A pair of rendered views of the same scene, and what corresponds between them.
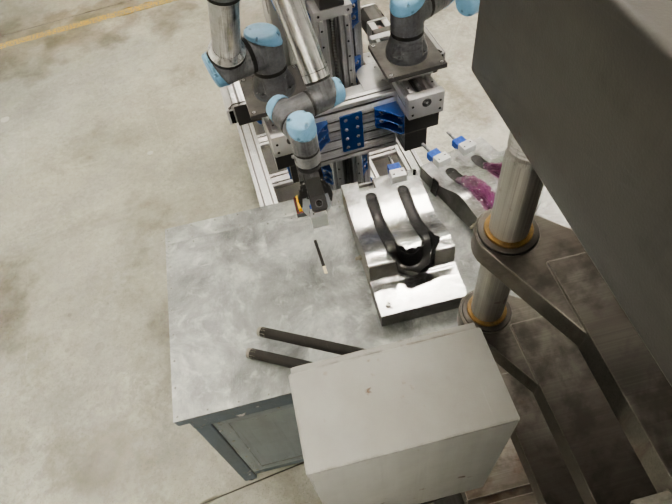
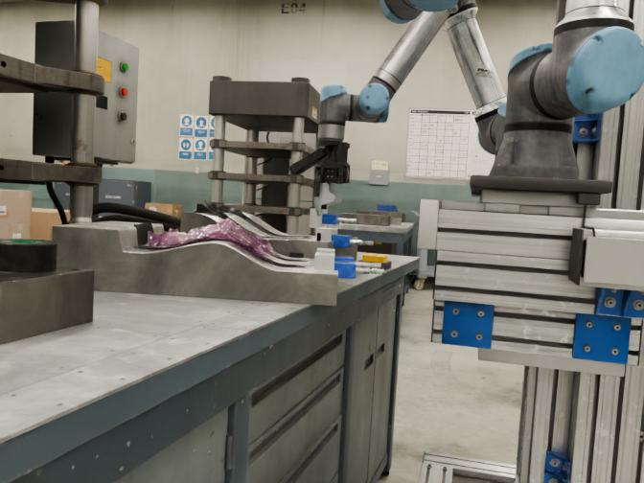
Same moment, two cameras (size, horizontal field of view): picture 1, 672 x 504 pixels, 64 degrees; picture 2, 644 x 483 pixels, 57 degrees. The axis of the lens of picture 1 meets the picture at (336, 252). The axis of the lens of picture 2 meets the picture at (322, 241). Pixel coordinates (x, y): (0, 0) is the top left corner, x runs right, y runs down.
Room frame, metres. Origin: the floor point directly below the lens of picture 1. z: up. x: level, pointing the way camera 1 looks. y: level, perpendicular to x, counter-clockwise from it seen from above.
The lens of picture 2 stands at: (1.78, -1.51, 0.98)
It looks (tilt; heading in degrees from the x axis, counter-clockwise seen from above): 4 degrees down; 114
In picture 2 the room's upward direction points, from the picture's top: 3 degrees clockwise
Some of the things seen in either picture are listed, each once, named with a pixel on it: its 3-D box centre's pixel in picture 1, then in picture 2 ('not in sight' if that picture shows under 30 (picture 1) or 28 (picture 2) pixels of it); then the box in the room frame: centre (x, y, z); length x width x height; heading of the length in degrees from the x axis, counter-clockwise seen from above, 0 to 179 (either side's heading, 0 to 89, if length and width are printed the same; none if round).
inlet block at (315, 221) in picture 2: (316, 206); (333, 219); (1.13, 0.04, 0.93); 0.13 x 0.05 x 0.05; 6
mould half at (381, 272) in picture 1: (399, 237); (250, 241); (1.00, -0.20, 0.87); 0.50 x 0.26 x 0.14; 5
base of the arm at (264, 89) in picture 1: (272, 76); not in sight; (1.60, 0.12, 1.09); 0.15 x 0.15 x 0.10
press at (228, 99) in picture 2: not in sight; (274, 194); (-1.15, 3.85, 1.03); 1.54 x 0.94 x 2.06; 103
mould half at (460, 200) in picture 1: (498, 194); (210, 258); (1.12, -0.55, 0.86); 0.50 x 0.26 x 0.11; 23
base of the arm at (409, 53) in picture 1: (406, 41); (535, 153); (1.69, -0.36, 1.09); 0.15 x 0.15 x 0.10
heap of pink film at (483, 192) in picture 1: (497, 186); (213, 237); (1.12, -0.54, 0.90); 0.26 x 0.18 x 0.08; 23
